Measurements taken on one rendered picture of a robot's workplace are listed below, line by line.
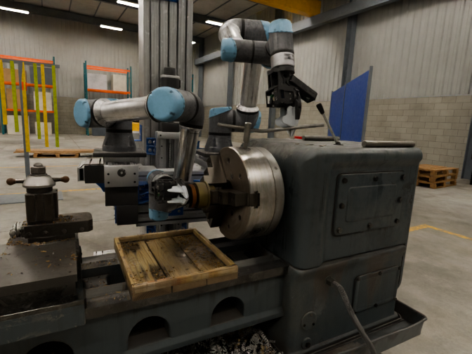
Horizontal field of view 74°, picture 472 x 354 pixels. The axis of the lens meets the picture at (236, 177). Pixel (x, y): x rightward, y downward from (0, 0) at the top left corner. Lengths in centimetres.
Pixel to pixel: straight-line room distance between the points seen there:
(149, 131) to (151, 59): 36
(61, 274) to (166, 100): 62
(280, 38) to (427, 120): 1110
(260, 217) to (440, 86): 1126
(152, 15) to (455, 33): 1110
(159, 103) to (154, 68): 61
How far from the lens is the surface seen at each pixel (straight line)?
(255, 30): 151
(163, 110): 112
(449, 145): 1168
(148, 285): 87
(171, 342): 101
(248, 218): 95
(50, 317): 81
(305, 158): 97
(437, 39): 1246
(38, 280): 81
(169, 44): 176
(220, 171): 106
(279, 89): 99
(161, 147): 163
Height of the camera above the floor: 132
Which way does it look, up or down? 10 degrees down
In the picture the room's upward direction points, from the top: 3 degrees clockwise
